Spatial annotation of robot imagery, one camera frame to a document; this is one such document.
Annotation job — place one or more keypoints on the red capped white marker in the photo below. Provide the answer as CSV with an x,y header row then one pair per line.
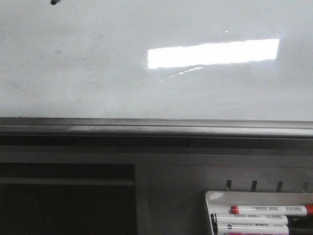
x,y
294,210

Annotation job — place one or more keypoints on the white plastic marker tray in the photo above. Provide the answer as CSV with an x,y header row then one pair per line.
x,y
220,202

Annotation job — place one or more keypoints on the lower black capped white marker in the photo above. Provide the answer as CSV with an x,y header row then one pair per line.
x,y
258,228

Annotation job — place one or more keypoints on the pink marker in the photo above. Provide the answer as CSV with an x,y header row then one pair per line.
x,y
250,234

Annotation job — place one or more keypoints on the white glossy whiteboard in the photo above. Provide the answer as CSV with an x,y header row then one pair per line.
x,y
195,59

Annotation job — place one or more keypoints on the grey aluminium whiteboard tray rail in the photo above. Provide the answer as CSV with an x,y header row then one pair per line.
x,y
152,132

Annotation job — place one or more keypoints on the upper black capped white marker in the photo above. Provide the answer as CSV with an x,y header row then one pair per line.
x,y
267,219

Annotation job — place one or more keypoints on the black capped white marker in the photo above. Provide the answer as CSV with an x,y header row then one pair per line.
x,y
258,228
267,219

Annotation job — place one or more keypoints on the white black-tip whiteboard marker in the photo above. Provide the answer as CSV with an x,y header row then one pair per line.
x,y
54,2

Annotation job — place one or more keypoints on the dark open shelf cabinet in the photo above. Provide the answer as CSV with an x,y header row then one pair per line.
x,y
67,199

